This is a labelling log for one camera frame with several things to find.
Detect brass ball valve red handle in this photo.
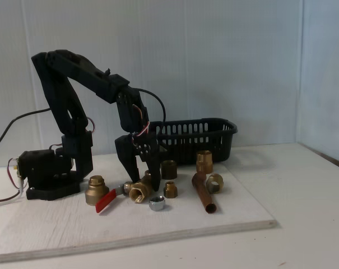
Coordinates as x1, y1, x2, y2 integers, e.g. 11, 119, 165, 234
95, 172, 155, 215

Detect brass coupling sleeve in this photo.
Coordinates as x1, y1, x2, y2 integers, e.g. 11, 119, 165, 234
161, 160, 178, 179

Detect small brass hex adapter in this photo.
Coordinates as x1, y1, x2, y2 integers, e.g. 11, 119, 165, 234
163, 180, 178, 198

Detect chrome cap nut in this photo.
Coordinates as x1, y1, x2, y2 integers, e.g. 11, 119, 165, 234
148, 196, 168, 211

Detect black slotted plastic basket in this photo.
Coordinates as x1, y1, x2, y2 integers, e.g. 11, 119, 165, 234
151, 117, 239, 166

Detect large brass reducer fitting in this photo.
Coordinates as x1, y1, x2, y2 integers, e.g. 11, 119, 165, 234
85, 175, 110, 207

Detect brass threaded nipple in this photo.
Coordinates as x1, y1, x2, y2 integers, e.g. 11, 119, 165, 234
196, 150, 213, 174

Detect brass compression nut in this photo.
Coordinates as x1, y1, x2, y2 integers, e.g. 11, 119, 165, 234
205, 173, 224, 194

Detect white wooden board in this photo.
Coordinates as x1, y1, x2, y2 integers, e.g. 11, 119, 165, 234
0, 152, 278, 264

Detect coloured servo wires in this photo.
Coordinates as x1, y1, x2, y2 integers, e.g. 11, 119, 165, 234
131, 103, 151, 141

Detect black camera cable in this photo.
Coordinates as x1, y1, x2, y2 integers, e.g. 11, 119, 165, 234
137, 88, 166, 132

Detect white wire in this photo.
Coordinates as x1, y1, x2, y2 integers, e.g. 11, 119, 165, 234
0, 179, 26, 210

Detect dark red wire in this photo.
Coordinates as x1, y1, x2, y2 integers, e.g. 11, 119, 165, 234
0, 157, 22, 204

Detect black power cable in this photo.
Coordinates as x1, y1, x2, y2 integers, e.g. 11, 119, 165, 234
0, 108, 51, 154

